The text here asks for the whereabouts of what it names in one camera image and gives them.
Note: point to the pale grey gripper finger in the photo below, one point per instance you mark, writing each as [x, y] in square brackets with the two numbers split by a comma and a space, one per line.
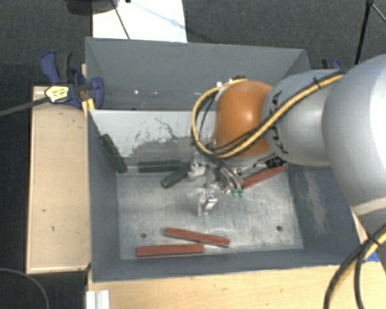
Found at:
[202, 206]
[212, 202]

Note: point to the dark green flat block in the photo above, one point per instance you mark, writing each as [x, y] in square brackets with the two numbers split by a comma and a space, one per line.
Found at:
[114, 154]
[173, 179]
[159, 166]

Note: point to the black cylinder on white bracket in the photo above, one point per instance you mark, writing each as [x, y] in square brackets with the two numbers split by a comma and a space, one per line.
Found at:
[275, 163]

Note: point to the grey metal bin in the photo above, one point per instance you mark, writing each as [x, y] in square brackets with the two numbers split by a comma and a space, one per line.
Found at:
[167, 204]

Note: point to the red-brown flat block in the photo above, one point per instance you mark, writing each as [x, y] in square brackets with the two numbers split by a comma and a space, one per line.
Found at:
[263, 175]
[169, 250]
[196, 237]

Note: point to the pale wood flat board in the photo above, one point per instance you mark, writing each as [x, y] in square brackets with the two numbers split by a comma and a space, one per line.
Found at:
[58, 185]

